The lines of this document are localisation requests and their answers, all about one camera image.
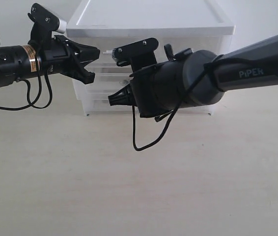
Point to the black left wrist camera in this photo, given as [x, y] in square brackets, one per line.
[45, 22]

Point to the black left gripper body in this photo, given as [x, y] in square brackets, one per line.
[62, 57]

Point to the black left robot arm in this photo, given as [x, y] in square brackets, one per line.
[21, 62]

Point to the clear top right drawer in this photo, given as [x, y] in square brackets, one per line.
[215, 44]

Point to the clear top left drawer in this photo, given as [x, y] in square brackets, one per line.
[107, 44]

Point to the white plastic drawer cabinet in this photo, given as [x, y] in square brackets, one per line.
[144, 19]

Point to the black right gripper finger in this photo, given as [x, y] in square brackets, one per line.
[122, 97]

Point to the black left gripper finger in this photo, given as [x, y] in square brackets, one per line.
[85, 54]
[78, 72]

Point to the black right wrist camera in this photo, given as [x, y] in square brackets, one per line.
[137, 55]

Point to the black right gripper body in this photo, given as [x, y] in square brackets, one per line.
[154, 91]

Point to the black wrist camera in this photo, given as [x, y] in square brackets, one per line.
[45, 22]
[137, 55]

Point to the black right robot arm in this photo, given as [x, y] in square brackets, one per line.
[190, 78]

